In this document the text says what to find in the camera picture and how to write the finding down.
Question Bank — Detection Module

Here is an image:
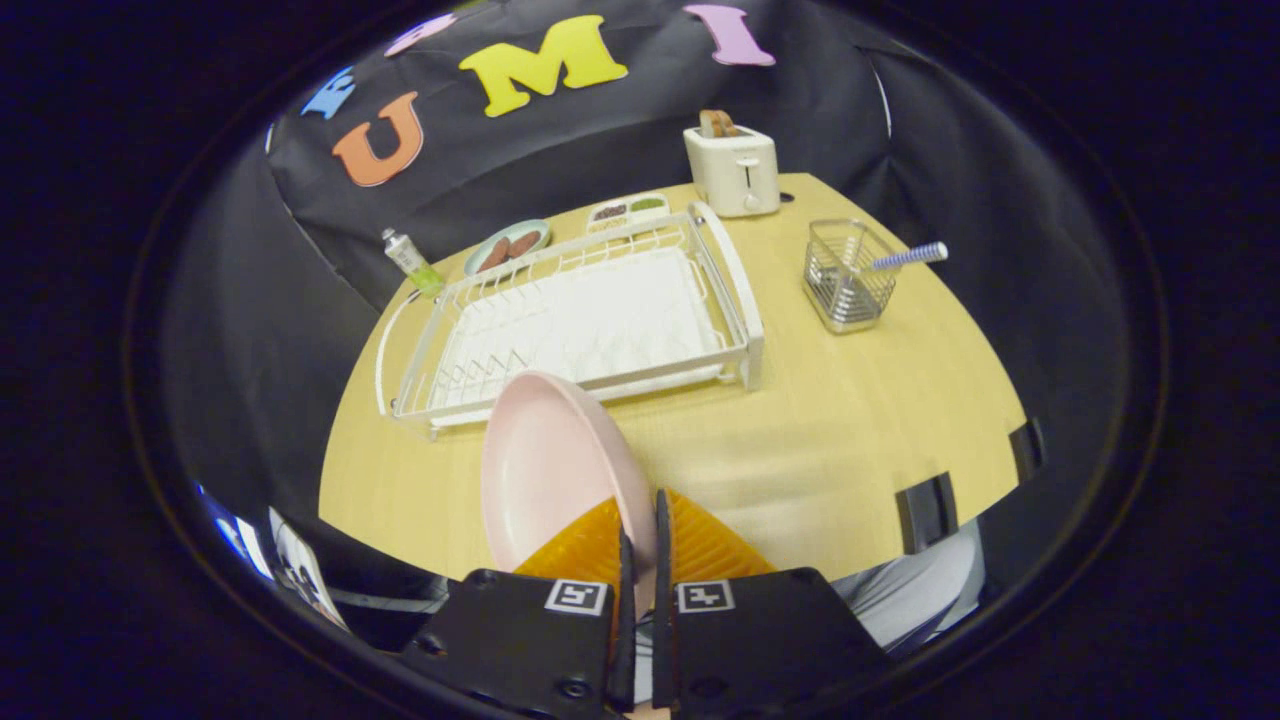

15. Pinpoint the white printed sheet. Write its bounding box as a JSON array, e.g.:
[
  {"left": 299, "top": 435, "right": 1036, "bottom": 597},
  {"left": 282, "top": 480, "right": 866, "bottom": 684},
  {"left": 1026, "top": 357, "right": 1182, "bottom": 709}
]
[{"left": 268, "top": 507, "right": 347, "bottom": 631}]

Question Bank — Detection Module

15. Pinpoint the light green plate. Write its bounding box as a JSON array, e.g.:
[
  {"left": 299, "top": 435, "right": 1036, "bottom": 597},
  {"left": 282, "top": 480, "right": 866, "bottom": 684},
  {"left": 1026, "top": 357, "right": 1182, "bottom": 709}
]
[{"left": 463, "top": 218, "right": 552, "bottom": 278}]

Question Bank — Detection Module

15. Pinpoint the metal wire basket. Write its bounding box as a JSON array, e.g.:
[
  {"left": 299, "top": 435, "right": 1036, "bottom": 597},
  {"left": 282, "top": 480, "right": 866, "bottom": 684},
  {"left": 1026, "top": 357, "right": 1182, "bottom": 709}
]
[{"left": 802, "top": 218, "right": 901, "bottom": 335}]

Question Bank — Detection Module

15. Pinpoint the black table clamp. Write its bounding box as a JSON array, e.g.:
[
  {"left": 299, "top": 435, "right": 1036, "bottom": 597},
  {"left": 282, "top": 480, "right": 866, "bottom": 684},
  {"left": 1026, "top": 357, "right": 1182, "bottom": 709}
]
[
  {"left": 1008, "top": 417, "right": 1047, "bottom": 483},
  {"left": 895, "top": 472, "right": 961, "bottom": 554}
]

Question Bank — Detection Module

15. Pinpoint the white toaster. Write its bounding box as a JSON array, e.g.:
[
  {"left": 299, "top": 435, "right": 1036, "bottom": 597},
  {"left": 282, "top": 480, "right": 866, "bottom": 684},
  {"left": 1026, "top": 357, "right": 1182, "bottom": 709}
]
[{"left": 683, "top": 125, "right": 782, "bottom": 219}]

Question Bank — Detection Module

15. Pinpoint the small green liquid bottle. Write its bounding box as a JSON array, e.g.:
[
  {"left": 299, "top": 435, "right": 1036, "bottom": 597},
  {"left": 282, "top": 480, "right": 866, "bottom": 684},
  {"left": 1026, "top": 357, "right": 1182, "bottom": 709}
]
[{"left": 381, "top": 228, "right": 446, "bottom": 299}]

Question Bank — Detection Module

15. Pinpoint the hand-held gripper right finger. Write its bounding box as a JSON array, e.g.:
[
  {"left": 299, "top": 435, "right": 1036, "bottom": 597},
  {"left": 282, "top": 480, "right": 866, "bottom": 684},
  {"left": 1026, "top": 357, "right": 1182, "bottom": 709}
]
[{"left": 652, "top": 488, "right": 891, "bottom": 720}]

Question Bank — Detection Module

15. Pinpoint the white wire dish rack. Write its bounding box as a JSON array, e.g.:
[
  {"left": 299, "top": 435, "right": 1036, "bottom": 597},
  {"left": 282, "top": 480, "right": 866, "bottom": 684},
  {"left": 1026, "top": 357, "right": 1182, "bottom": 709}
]
[{"left": 375, "top": 200, "right": 767, "bottom": 441}]

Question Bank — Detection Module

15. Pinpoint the person's light grey clothing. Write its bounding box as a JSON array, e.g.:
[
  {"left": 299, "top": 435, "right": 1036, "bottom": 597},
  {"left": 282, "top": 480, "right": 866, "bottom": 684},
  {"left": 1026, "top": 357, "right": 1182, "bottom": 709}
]
[{"left": 830, "top": 520, "right": 987, "bottom": 651}]

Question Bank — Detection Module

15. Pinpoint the spoon with blue striped handle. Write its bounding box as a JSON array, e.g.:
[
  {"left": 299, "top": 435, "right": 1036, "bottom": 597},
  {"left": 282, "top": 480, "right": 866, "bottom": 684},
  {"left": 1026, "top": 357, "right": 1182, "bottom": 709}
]
[{"left": 855, "top": 241, "right": 949, "bottom": 277}]

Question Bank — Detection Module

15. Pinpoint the pink plate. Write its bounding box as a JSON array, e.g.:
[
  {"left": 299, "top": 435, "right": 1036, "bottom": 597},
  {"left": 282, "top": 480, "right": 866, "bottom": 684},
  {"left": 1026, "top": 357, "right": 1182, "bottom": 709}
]
[{"left": 480, "top": 370, "right": 658, "bottom": 613}]

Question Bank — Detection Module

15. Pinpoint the black backdrop cloth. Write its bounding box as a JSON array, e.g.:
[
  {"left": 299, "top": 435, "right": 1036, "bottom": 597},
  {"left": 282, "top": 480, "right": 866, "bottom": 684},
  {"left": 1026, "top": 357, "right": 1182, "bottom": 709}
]
[{"left": 160, "top": 0, "right": 1136, "bottom": 561}]

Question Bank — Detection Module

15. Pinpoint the white divided condiment tray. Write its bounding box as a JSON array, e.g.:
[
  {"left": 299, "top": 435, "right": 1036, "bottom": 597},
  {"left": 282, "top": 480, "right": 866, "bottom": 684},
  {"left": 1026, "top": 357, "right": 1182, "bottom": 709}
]
[{"left": 586, "top": 192, "right": 671, "bottom": 234}]

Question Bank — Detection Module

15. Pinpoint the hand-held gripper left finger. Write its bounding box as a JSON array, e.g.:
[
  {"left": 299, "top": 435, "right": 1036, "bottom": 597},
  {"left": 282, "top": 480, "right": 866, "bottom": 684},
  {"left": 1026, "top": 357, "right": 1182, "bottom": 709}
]
[{"left": 400, "top": 495, "right": 638, "bottom": 720}]

